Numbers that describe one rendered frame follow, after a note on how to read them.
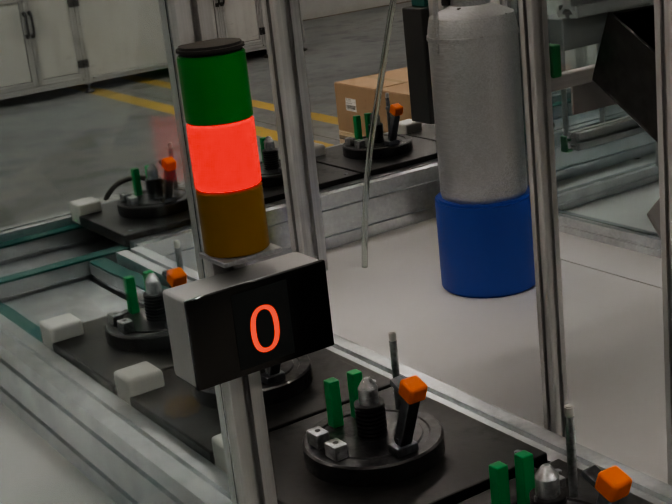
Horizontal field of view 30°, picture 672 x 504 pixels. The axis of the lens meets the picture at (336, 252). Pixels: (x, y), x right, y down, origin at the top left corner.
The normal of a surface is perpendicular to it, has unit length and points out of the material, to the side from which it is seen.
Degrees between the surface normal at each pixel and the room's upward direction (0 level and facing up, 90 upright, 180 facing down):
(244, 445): 90
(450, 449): 0
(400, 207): 90
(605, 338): 0
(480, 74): 90
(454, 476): 0
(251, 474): 90
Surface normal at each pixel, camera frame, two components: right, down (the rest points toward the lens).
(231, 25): 0.54, 0.20
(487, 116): 0.14, 0.28
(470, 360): -0.11, -0.95
